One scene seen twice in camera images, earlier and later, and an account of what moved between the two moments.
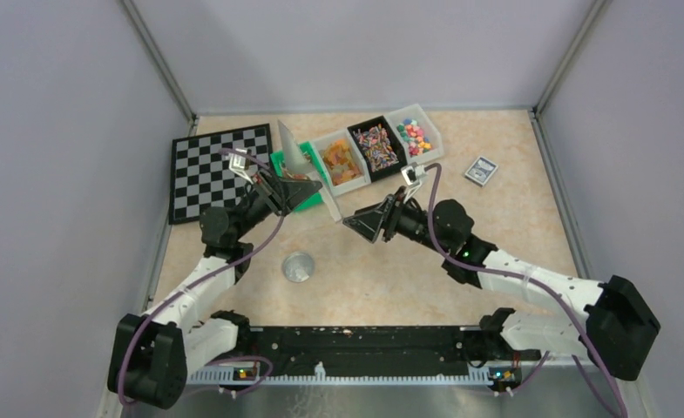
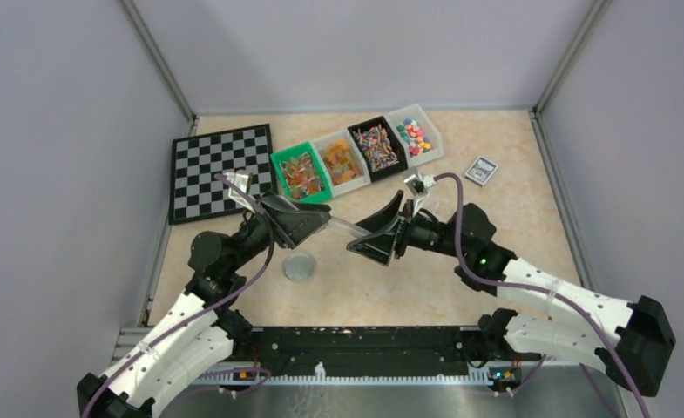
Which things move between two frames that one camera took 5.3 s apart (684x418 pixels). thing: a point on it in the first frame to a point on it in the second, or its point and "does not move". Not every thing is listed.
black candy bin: x=382 y=150 does not move
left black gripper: x=294 y=192 to x=301 y=219
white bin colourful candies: x=422 y=140 does not move
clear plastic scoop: x=298 y=163 to x=347 y=231
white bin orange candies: x=342 y=162 does not move
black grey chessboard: x=200 y=178 does not move
